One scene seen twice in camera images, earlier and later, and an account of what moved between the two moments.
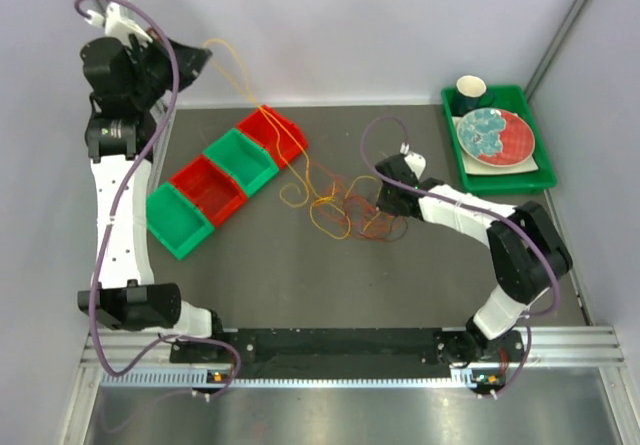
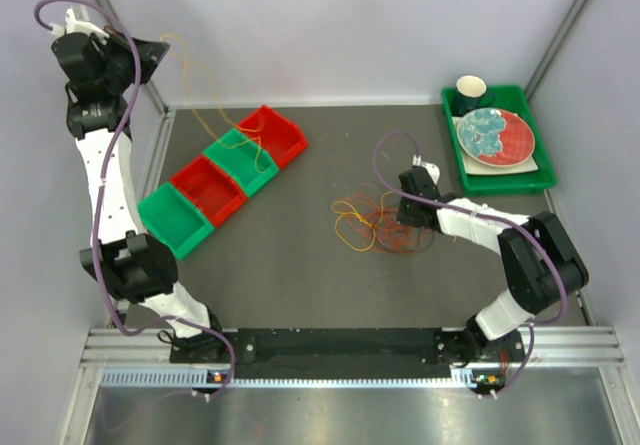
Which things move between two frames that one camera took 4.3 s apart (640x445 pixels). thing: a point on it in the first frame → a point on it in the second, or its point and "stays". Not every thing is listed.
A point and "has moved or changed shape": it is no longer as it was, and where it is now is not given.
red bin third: x=217 y=192 stays
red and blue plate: x=496 y=137 stays
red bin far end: x=283 y=140 stays
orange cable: x=358 y=210 has moved or changed shape
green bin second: x=251 y=166 stays
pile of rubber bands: x=344 y=208 → x=259 y=152
